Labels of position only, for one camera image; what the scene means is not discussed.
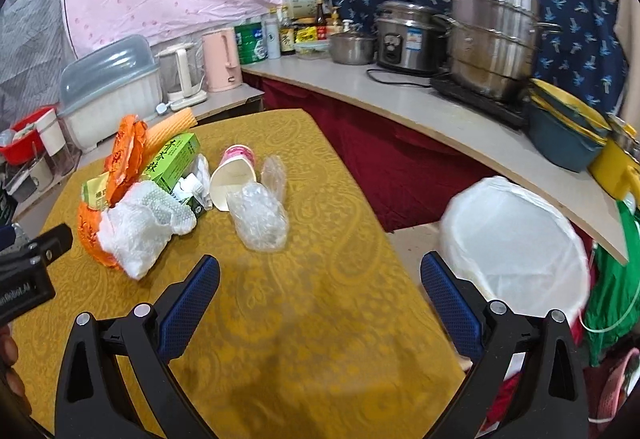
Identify white bubble wrap piece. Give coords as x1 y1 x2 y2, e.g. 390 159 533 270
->
96 180 196 281

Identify orange snack wrapper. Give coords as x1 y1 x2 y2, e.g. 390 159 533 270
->
77 115 146 269

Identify green wasabi box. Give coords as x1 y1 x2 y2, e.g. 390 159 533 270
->
140 132 200 193

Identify orange foam net sleeve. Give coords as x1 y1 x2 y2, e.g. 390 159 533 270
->
144 107 198 160

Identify white tissue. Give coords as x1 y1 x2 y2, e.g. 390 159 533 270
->
192 154 214 210

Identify pink paper cup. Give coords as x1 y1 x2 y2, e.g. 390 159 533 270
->
209 144 257 211

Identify clear plastic bag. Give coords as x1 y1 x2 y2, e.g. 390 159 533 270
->
227 182 290 253

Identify trash bin with white liner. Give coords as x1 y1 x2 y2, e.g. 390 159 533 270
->
439 176 590 326

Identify person's left hand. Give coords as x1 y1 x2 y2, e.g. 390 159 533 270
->
0 325 32 415

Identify pink plastic basket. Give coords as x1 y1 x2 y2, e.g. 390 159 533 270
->
591 348 639 429

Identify green plastic bag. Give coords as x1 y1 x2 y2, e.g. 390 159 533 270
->
580 200 639 367

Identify red plastic basket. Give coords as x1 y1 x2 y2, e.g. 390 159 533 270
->
0 105 59 167

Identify wooden stool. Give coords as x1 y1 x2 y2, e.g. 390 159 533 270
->
386 222 439 286

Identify white dish rack grey lid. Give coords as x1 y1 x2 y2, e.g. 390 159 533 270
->
58 35 163 152

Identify yellow paisley tablecloth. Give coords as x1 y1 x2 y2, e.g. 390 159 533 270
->
12 110 464 438

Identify yellow electric pot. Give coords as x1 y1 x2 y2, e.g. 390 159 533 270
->
588 114 640 206

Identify white glass electric kettle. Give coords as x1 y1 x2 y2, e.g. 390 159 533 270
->
156 42 207 116

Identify dark red counter curtain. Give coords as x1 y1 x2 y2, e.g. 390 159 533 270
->
243 72 496 232

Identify stacked teal yellow bowls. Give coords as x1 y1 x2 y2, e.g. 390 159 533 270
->
524 78 611 172

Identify pink electric kettle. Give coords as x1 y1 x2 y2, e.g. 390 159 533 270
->
202 27 243 93

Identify black induction cooktop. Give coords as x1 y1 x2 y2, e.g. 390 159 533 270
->
431 77 526 130

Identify green tin can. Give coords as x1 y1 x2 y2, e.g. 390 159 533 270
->
234 22 268 65

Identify navy patterned cloth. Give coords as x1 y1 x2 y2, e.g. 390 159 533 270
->
332 0 628 114

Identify white bottle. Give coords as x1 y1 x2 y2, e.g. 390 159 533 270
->
264 15 281 60

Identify dark sauce bottle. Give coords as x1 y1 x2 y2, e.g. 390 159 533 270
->
279 6 295 55

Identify large steel steamer pot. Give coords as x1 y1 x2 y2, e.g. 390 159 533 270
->
442 0 562 103

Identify steel rice cooker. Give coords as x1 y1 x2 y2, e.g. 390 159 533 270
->
375 1 449 76

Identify white carton box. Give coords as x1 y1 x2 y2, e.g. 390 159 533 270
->
282 0 318 20

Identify red cap sauce bottle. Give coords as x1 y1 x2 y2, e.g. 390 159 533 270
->
314 0 328 40

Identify small steel pot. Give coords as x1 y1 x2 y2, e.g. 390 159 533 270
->
329 30 376 65

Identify black power cable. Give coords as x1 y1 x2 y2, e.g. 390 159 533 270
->
365 67 435 90

